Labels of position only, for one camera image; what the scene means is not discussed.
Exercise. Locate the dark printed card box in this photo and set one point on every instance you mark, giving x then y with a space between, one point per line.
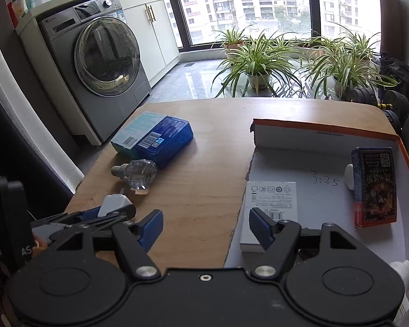
375 187

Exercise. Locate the white bottle teal cap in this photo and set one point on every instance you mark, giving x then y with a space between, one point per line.
29 0

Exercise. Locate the tall spider plant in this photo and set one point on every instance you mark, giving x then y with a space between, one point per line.
359 44

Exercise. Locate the white charger cube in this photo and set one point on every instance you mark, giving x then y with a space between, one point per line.
114 204

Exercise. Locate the black bag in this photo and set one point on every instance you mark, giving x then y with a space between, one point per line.
398 71

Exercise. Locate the blue plastic box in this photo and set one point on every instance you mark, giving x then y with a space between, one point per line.
170 136

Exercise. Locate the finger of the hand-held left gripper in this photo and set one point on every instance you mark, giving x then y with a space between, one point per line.
122 214
90 214

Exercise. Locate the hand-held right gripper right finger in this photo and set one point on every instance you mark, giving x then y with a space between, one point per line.
262 228

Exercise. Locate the white cardboard box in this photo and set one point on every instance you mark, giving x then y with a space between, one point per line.
269 197

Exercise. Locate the clear glass refill bottle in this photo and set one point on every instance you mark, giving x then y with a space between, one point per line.
139 175

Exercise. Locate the person's left hand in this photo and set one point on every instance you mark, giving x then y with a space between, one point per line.
40 240

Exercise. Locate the white bottle dark cap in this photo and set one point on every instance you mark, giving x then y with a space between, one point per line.
18 6

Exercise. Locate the teal cardboard box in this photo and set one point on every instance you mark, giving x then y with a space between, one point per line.
136 129

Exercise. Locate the black dumbbell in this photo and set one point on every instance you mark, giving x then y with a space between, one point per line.
363 96

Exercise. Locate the spider plant in terracotta pot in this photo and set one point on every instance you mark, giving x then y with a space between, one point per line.
232 39

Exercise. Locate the cream cabinet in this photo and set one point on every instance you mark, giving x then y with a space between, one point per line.
163 34

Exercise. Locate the brown rolled mat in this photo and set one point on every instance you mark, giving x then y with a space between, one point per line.
388 20

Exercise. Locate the large spider plant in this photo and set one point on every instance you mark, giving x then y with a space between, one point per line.
259 59

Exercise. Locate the orange-rimmed cardboard tray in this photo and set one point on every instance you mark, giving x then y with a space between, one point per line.
327 194

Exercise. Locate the black framed window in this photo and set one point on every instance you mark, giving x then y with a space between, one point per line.
312 6

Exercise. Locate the white pill bottle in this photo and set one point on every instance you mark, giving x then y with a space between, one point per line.
349 177

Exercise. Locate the grey washing machine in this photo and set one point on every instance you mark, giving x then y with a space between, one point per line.
64 58

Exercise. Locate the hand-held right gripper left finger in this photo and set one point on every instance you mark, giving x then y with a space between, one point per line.
153 226

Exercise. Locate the wide spider plant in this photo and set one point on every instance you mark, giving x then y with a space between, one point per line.
342 64

